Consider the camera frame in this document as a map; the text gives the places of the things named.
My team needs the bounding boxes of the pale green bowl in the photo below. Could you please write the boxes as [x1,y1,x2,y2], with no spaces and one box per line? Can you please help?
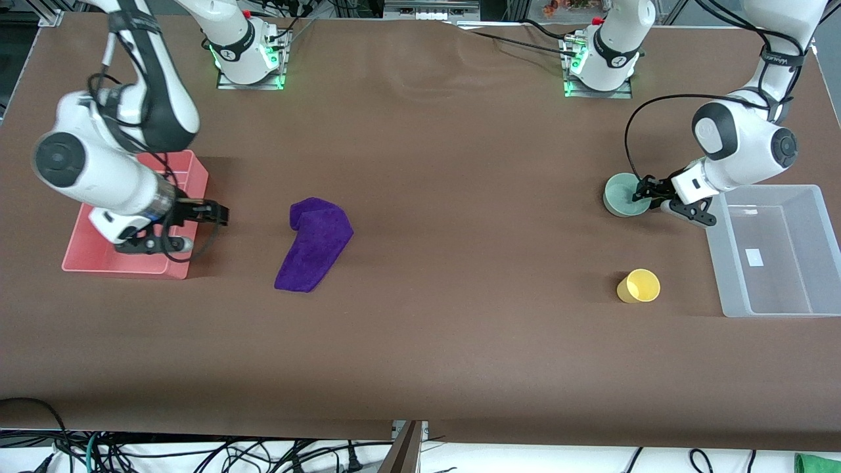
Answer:
[603,173,652,218]

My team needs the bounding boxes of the yellow cup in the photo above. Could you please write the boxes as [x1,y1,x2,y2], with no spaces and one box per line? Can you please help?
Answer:
[616,269,661,304]

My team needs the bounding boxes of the purple cloth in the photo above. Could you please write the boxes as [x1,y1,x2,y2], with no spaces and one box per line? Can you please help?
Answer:
[274,197,355,294]

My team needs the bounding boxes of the green cloth scrap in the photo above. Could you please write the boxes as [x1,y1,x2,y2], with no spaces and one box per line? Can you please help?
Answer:
[794,453,841,473]

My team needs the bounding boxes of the pink plastic bin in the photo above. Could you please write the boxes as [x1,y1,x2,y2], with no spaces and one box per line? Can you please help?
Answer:
[62,149,210,281]

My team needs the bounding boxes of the clear plastic bin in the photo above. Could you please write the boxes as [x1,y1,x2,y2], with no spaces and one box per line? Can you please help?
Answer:
[706,184,841,319]

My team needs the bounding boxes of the orange background objects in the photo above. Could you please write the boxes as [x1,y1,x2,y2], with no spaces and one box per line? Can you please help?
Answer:
[541,0,606,18]

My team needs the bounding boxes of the grey control box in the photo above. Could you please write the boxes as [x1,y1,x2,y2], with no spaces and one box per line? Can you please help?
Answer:
[383,0,482,22]

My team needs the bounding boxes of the metal table leg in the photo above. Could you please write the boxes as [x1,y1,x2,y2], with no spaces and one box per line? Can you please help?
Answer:
[377,420,429,473]

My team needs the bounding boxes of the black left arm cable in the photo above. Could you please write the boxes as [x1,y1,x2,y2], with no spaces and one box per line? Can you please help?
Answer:
[624,0,809,186]

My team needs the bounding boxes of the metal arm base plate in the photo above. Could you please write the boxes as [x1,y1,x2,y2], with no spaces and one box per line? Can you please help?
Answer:
[216,30,290,91]
[563,36,633,100]

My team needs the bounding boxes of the black table cable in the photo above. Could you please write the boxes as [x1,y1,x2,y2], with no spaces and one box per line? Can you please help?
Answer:
[444,18,579,58]

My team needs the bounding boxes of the black looped floor cable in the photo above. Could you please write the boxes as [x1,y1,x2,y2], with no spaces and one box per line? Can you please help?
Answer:
[0,397,74,473]

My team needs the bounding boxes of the black floor cable tangle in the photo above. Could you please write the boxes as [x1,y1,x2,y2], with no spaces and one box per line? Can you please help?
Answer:
[99,435,395,473]

